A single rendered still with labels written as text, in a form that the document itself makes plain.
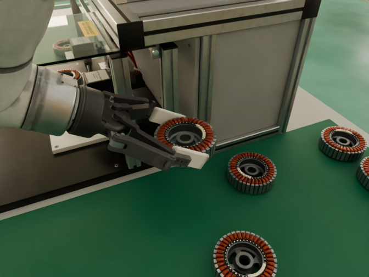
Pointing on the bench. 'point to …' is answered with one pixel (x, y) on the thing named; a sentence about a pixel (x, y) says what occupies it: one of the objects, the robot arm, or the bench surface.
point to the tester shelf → (193, 18)
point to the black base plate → (59, 158)
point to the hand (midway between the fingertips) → (184, 138)
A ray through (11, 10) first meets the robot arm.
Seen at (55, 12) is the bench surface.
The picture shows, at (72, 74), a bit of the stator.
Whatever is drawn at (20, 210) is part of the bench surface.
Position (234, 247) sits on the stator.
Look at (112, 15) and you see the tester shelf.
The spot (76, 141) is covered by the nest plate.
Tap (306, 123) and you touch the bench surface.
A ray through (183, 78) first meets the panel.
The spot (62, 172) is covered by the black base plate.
